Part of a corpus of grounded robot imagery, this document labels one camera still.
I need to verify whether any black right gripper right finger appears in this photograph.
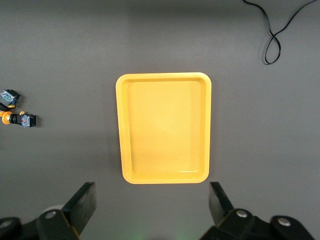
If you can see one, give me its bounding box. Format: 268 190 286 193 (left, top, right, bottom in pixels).
201 181 316 240

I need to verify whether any dark gray table cloth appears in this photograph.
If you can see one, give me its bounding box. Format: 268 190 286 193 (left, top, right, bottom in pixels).
0 0 320 240

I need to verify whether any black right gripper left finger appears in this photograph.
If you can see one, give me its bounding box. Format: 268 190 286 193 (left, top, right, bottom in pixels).
0 181 97 240

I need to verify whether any yellow push button switch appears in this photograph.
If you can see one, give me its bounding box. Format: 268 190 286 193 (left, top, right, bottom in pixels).
0 110 38 129
0 88 22 110

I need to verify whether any loose black cable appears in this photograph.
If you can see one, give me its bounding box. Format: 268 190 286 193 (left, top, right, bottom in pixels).
241 0 319 66

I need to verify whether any yellow plastic tray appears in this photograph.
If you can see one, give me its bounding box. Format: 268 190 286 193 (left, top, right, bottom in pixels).
115 72 213 185

